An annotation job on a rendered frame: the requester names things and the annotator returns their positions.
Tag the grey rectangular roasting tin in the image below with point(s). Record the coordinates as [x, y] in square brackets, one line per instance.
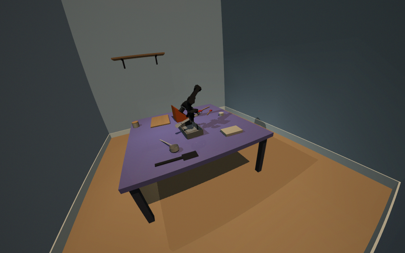
[191, 129]

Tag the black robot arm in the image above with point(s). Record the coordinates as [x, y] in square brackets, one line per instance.
[191, 99]

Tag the black spatula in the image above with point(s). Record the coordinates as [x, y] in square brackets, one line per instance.
[185, 156]

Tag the dark ladle with tan handle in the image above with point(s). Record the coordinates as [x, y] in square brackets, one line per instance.
[173, 148]

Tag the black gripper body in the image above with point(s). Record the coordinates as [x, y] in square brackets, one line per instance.
[190, 111]

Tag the grey cylinder with orange top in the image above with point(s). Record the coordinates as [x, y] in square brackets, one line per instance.
[135, 124]

